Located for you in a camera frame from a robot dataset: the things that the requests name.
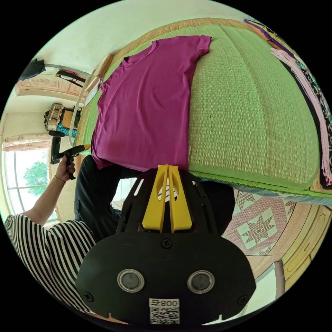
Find window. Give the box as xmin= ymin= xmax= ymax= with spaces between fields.
xmin=2 ymin=150 xmax=58 ymax=223

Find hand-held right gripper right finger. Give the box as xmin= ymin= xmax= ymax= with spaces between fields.
xmin=169 ymin=165 xmax=193 ymax=233

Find person's left hand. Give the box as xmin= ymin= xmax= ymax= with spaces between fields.
xmin=55 ymin=157 xmax=76 ymax=183

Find floral curtain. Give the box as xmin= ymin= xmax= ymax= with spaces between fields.
xmin=2 ymin=133 xmax=52 ymax=153

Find person's left forearm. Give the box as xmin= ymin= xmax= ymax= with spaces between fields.
xmin=22 ymin=175 xmax=67 ymax=223

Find woven bag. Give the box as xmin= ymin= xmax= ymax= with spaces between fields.
xmin=43 ymin=103 xmax=65 ymax=132

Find bed with green woven mat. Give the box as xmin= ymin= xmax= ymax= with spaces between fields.
xmin=75 ymin=17 xmax=332 ymax=260

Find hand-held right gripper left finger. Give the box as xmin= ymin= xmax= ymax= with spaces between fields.
xmin=142 ymin=165 xmax=169 ymax=233

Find person's body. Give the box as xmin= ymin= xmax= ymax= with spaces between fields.
xmin=4 ymin=155 xmax=235 ymax=315

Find pile of clothes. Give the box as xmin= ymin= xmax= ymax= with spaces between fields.
xmin=243 ymin=18 xmax=332 ymax=190

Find purple short sleeve shirt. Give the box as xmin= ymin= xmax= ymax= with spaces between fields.
xmin=91 ymin=35 xmax=213 ymax=173

